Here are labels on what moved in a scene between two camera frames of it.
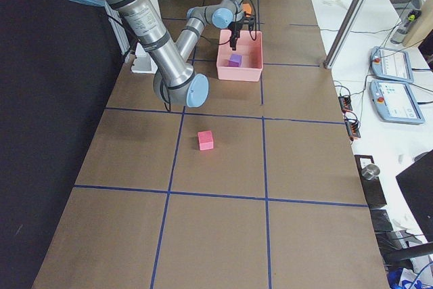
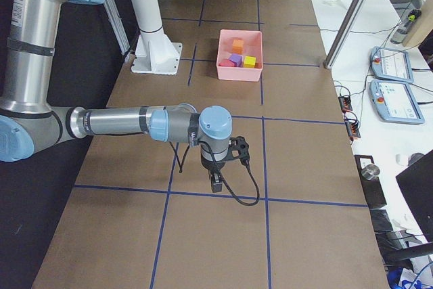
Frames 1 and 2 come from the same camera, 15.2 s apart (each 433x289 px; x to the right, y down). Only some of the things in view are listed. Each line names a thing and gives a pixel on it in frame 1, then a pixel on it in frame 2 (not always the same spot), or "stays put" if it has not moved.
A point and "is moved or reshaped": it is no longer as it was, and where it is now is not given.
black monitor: x=417 y=183 stays put
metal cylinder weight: x=371 y=171 stays put
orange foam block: x=247 y=8 → x=238 y=46
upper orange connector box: x=346 y=103 stays put
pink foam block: x=205 y=139 is moved or reshaped
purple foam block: x=235 y=60 stays put
